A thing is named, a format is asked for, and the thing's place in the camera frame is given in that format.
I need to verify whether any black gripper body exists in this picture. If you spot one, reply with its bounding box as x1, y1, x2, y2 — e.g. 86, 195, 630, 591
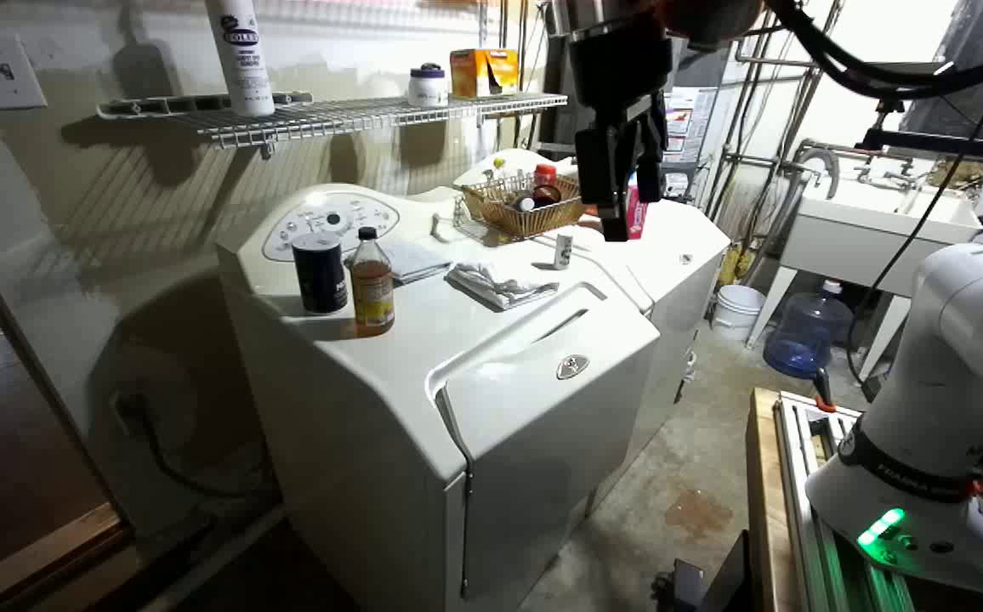
566, 17, 676, 140

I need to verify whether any white washing machine lid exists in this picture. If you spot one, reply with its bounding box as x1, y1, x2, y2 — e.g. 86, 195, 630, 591
432, 280, 662, 464

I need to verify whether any white dryer machine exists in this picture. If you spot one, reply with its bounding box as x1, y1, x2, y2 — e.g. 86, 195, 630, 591
535, 198, 735, 457

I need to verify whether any white top-load washing machine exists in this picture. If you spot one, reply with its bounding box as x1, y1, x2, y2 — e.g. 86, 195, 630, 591
214, 181, 667, 612

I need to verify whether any red bottle in basket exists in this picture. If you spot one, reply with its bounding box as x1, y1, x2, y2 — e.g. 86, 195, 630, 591
527, 164, 566, 206

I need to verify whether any wicker basket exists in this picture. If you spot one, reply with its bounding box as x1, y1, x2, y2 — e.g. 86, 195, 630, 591
459, 181, 592, 243

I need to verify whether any white plastic bag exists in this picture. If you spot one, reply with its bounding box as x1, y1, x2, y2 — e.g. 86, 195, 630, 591
453, 146, 560, 198

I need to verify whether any metal pipe rack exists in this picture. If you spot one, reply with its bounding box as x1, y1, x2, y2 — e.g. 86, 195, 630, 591
702, 0, 846, 256

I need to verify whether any yellow cardboard box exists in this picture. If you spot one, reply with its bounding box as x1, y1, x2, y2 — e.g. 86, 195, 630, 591
448, 45, 523, 103

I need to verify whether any crumpled white cloth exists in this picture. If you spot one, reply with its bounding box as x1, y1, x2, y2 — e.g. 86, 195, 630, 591
442, 260, 560, 317

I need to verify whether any white plastic bucket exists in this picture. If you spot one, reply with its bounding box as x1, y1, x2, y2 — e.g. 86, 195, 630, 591
711, 283, 769, 345

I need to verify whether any white jar with dark lid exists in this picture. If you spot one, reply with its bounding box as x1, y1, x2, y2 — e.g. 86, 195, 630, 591
404, 62, 453, 109

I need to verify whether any white paper sheet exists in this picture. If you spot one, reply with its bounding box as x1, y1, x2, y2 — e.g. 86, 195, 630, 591
377, 232, 457, 290

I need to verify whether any blue water jug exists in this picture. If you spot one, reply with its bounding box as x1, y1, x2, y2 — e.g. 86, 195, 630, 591
761, 280, 856, 383

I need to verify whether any white utility sink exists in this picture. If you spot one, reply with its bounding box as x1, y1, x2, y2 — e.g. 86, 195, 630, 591
777, 140, 983, 300

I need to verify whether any amber liquid bottle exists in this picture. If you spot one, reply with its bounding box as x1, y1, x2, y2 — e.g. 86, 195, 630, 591
348, 223, 398, 341

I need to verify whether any dark cylindrical cup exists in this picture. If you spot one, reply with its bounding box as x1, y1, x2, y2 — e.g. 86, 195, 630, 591
290, 232, 349, 317

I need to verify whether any white spray can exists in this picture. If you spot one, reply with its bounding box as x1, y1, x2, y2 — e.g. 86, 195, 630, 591
204, 0, 278, 121

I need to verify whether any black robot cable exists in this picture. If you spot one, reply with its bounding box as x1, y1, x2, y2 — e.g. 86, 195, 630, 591
769, 0, 983, 103

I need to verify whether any white wire wall shelf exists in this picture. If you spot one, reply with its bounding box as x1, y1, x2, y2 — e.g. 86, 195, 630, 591
94, 90, 572, 150

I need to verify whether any aluminium rail frame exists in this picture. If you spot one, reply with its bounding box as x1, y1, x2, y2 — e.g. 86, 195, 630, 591
777, 391, 894, 612

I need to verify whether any white wall switch plate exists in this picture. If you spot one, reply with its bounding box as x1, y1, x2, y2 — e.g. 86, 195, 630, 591
0, 28, 51, 117

